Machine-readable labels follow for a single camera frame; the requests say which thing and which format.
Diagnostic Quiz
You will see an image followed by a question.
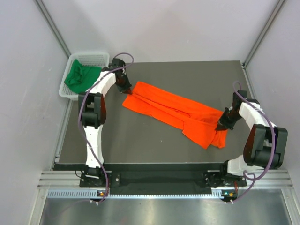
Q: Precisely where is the aluminium front rail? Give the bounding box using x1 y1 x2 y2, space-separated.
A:
37 170 295 190

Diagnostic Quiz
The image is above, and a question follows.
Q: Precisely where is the white slotted cable duct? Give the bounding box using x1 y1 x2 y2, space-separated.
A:
47 189 237 200

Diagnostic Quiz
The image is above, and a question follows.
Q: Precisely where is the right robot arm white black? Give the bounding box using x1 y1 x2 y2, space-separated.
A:
215 90 288 186

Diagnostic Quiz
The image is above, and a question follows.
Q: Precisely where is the white plastic basket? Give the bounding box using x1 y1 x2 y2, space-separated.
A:
59 52 110 100

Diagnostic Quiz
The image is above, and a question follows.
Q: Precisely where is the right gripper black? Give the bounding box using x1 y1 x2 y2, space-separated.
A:
215 107 243 131

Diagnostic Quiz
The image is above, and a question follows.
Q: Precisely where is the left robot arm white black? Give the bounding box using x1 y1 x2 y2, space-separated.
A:
78 58 132 187

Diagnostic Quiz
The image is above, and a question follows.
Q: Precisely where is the orange t shirt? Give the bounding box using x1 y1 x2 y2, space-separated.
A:
122 81 227 149

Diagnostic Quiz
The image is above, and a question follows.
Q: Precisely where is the aluminium frame post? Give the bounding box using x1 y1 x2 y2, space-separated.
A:
34 0 71 58
242 0 287 70

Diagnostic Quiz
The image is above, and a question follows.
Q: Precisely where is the green t shirt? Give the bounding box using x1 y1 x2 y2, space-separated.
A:
64 60 102 94

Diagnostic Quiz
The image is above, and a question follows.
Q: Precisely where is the aluminium frame post left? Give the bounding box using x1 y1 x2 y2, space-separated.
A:
34 0 71 58

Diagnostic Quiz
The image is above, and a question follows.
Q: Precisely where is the aluminium frame post right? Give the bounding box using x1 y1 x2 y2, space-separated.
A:
242 0 287 70

